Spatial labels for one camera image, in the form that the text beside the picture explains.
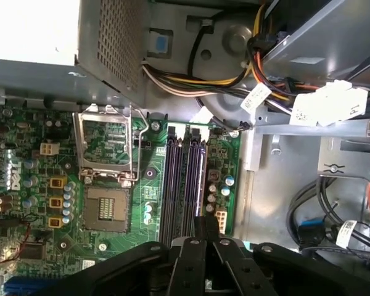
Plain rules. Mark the grey power supply unit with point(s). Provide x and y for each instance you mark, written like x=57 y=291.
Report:
x=117 y=46

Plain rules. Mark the metal socket cover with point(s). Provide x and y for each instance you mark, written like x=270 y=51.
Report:
x=77 y=142

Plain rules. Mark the blue plastic tab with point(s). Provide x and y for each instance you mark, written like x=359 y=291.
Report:
x=161 y=43

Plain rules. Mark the gold square inductor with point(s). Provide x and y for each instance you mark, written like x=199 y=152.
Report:
x=56 y=202
x=55 y=222
x=58 y=182

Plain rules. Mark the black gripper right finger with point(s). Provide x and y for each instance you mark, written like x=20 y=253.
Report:
x=231 y=268

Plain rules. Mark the CPU socket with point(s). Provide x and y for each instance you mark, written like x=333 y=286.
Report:
x=106 y=208

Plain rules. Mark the cream board power connector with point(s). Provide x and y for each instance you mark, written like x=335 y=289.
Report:
x=221 y=221

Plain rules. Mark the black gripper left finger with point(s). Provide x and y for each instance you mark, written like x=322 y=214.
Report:
x=188 y=268

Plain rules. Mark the green motherboard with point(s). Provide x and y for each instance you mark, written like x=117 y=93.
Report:
x=143 y=185

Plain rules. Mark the white power plug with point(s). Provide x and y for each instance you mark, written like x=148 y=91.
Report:
x=327 y=105

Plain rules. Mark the black PC case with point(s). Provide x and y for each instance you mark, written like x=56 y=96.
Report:
x=280 y=185

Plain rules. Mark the grey metal drive cage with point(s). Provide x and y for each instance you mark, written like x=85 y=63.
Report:
x=311 y=37

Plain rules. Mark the white four-pin power connector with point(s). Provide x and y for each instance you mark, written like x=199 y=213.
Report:
x=47 y=149

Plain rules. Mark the black RAM slot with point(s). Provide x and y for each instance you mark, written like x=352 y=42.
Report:
x=165 y=185
x=176 y=185
x=190 y=185
x=197 y=185

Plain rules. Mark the blue expansion slot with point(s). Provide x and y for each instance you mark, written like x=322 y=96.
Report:
x=24 y=285

